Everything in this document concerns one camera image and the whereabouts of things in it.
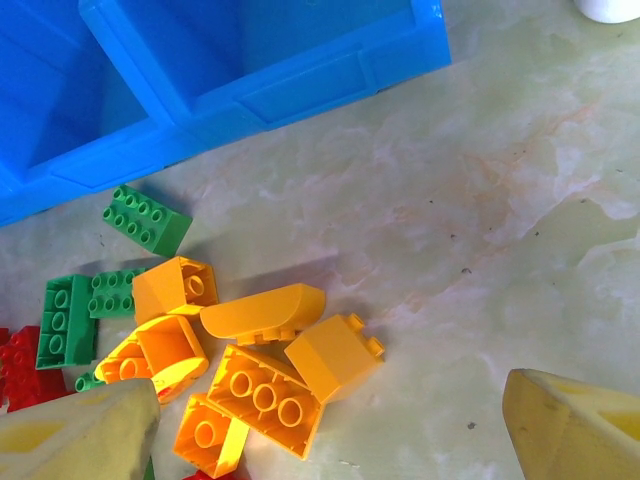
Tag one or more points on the green lego brick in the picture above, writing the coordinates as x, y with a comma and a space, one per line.
80, 325
112, 295
87, 382
150, 472
150, 225

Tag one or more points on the orange curved lego brick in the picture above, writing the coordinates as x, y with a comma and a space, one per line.
260, 310

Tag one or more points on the yellow arch lego brick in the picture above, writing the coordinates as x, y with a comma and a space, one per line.
170, 345

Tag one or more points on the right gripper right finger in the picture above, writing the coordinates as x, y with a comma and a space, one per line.
575, 435

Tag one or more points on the red lego brick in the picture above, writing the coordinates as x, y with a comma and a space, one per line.
22, 370
205, 476
3, 336

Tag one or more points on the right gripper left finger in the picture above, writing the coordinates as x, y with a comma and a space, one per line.
75, 440

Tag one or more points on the white storage box base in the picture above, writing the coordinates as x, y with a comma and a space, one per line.
610, 10

